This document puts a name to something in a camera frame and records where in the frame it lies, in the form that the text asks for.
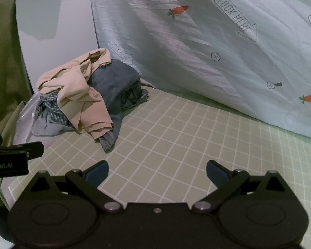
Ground checked shirt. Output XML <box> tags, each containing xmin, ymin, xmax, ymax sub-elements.
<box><xmin>35</xmin><ymin>80</ymin><xmax>149</xmax><ymax>153</ymax></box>

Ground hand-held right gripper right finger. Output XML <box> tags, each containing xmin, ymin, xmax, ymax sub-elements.
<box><xmin>192</xmin><ymin>160</ymin><xmax>288</xmax><ymax>213</ymax></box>

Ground dark green curtain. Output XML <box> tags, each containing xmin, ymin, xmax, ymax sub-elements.
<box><xmin>0</xmin><ymin>0</ymin><xmax>33</xmax><ymax>125</ymax></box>

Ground carrot print quilt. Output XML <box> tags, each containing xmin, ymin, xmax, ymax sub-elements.
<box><xmin>89</xmin><ymin>0</ymin><xmax>311</xmax><ymax>146</ymax></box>

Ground light blue cloth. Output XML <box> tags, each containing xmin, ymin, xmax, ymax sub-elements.
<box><xmin>31</xmin><ymin>119</ymin><xmax>75</xmax><ymax>138</ymax></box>

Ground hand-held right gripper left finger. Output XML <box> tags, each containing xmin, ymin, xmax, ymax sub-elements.
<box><xmin>31</xmin><ymin>160</ymin><xmax>125</xmax><ymax>213</ymax></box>

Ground clear plastic bag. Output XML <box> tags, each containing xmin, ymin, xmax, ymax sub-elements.
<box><xmin>12</xmin><ymin>91</ymin><xmax>42</xmax><ymax>146</ymax></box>

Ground grey-blue sweater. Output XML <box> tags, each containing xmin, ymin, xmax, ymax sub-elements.
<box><xmin>87</xmin><ymin>58</ymin><xmax>142</xmax><ymax>117</ymax></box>

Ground white board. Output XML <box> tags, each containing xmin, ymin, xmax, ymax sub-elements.
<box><xmin>14</xmin><ymin>0</ymin><xmax>100</xmax><ymax>94</ymax></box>

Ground green grid mat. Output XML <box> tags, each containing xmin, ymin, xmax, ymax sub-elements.
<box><xmin>8</xmin><ymin>84</ymin><xmax>311</xmax><ymax>249</ymax></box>

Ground beige garment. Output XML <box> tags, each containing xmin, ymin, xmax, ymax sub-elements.
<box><xmin>36</xmin><ymin>48</ymin><xmax>113</xmax><ymax>140</ymax></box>

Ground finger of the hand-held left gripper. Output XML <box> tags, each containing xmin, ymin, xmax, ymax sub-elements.
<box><xmin>0</xmin><ymin>141</ymin><xmax>45</xmax><ymax>160</ymax></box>

